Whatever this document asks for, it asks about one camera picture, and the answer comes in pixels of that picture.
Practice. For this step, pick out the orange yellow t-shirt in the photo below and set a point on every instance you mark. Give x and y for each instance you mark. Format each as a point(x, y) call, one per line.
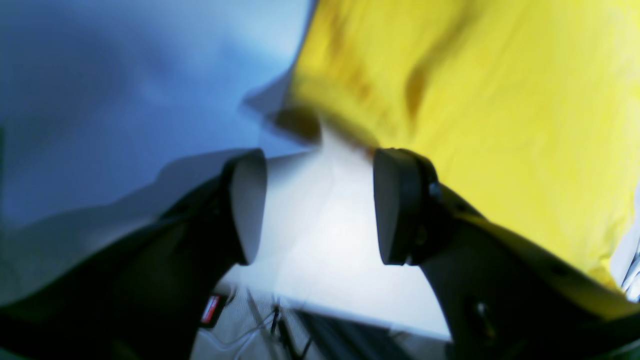
point(529, 109)

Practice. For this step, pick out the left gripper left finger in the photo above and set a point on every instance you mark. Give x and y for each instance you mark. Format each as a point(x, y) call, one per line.
point(143, 297)

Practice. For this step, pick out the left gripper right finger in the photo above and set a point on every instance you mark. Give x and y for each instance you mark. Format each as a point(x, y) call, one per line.
point(503, 297)

